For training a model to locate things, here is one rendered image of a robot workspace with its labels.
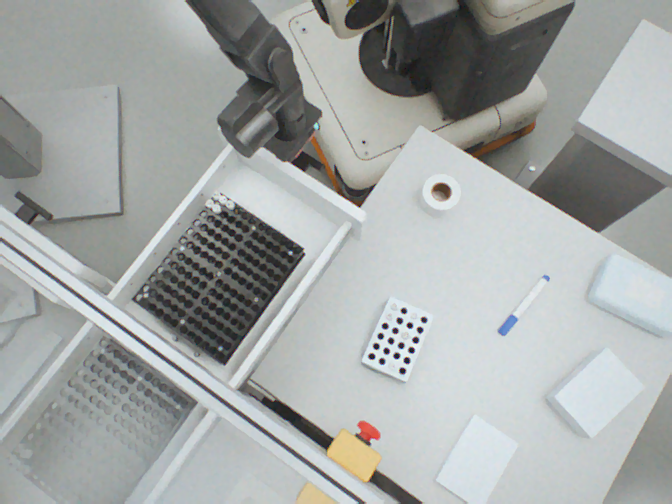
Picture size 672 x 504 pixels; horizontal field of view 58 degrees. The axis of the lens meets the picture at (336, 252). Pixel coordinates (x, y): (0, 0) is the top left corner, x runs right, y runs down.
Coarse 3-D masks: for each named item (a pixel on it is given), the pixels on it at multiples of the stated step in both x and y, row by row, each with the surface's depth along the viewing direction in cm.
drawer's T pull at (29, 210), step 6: (18, 192) 98; (18, 198) 98; (24, 198) 98; (24, 204) 98; (30, 204) 98; (36, 204) 98; (18, 210) 98; (24, 210) 98; (30, 210) 98; (36, 210) 97; (42, 210) 97; (18, 216) 97; (24, 216) 97; (30, 216) 97; (36, 216) 98; (48, 216) 97; (24, 222) 97; (30, 222) 98
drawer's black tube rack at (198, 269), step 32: (192, 224) 98; (224, 224) 98; (256, 224) 98; (192, 256) 97; (224, 256) 100; (256, 256) 97; (288, 256) 97; (160, 288) 95; (192, 288) 95; (224, 288) 99; (256, 288) 98; (160, 320) 94; (192, 320) 97; (224, 320) 94; (256, 320) 97; (224, 352) 93
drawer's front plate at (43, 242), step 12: (0, 204) 104; (0, 216) 95; (12, 216) 96; (24, 228) 95; (36, 240) 94; (48, 240) 96; (48, 252) 94; (60, 252) 94; (72, 264) 93; (84, 276) 95; (96, 276) 99
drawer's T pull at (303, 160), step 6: (300, 156) 100; (306, 156) 100; (294, 162) 100; (300, 162) 100; (306, 162) 100; (312, 162) 100; (318, 162) 100; (300, 168) 100; (306, 168) 100; (318, 168) 100; (324, 168) 100
